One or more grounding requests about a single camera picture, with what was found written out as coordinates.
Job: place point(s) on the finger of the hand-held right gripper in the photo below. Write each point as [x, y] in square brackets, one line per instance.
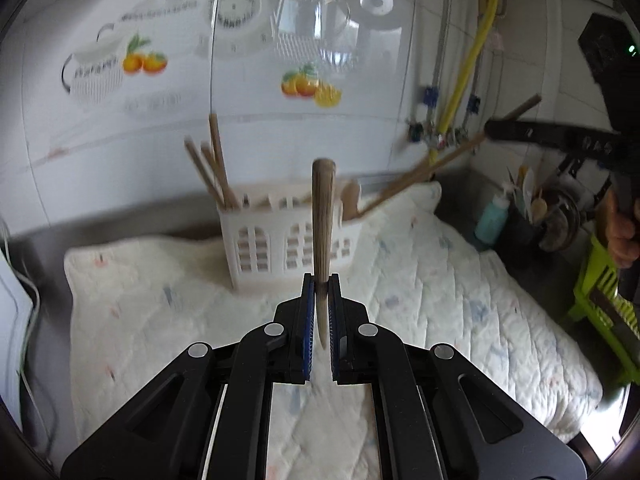
[550, 136]

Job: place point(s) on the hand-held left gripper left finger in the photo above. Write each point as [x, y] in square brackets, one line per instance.
[307, 330]

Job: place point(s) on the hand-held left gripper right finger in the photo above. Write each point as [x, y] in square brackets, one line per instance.
[336, 330]

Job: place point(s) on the white plastic utensil holder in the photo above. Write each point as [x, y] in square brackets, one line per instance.
[290, 245]

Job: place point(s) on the long single wooden chopstick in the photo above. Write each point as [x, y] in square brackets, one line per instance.
[440, 159]
[322, 220]
[425, 175]

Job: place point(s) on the group of wooden chopsticks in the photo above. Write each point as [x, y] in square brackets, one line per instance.
[218, 160]

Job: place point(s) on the person's right hand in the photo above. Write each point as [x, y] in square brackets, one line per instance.
[620, 237]

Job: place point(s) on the white plastic spatula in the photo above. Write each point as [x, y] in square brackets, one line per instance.
[527, 185]

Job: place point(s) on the small wooden spoon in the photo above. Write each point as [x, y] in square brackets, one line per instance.
[539, 207]

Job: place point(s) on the metal water valve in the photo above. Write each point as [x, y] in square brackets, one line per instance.
[457, 135]
[422, 132]

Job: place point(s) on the teal soap bottle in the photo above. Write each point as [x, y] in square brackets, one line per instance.
[492, 217]

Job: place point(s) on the black utensil pot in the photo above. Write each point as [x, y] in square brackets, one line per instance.
[522, 240]

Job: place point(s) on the white quilted printed mat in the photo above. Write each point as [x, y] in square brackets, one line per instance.
[440, 300]

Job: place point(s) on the wooden spatula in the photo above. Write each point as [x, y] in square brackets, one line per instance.
[350, 200]

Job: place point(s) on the green plastic dish rack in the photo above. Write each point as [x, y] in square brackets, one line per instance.
[605, 290]

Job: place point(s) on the white microwave oven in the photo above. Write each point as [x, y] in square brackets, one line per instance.
[10, 320]

